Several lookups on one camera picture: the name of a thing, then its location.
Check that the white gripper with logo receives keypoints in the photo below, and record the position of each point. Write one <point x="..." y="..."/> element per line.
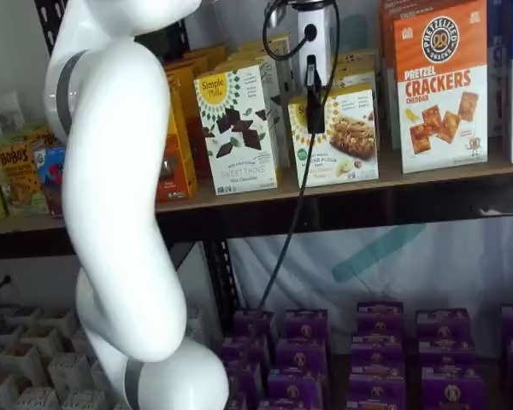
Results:
<point x="322" y="42"/>

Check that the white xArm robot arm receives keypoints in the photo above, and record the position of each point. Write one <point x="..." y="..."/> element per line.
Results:
<point x="119" y="213"/>

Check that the white almond flour bars box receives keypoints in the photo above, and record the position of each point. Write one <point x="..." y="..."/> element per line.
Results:
<point x="359" y="56"/>
<point x="355" y="70"/>
<point x="350" y="83"/>

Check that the Simple Mills almond cookie box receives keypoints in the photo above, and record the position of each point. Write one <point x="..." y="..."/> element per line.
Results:
<point x="350" y="145"/>

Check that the white Sweet Thins box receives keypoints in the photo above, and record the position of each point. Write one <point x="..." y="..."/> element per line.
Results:
<point x="278" y="42"/>
<point x="239" y="141"/>
<point x="278" y="77"/>

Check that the long wooden shelf board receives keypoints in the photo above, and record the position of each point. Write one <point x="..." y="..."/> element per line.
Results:
<point x="325" y="192"/>

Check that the orange Pretzel Crackers box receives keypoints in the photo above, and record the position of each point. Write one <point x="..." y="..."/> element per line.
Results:
<point x="440" y="107"/>
<point x="387" y="64"/>

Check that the orange snack box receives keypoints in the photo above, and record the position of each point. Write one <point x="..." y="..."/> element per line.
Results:
<point x="205" y="57"/>
<point x="181" y="149"/>

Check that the dark navy snack box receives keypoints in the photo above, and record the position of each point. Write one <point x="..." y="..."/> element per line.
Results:
<point x="498" y="85"/>

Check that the black metal shelf rack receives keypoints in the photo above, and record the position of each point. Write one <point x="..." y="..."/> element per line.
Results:
<point x="222" y="277"/>

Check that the yellow Bobo's snack box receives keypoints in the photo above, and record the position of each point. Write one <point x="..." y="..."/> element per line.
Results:
<point x="19" y="179"/>
<point x="47" y="138"/>

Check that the short wooden shelf board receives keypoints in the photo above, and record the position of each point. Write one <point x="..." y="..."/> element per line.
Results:
<point x="25" y="226"/>

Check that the white backdrop cloth teal print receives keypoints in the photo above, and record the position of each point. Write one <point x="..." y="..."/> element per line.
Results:
<point x="410" y="265"/>

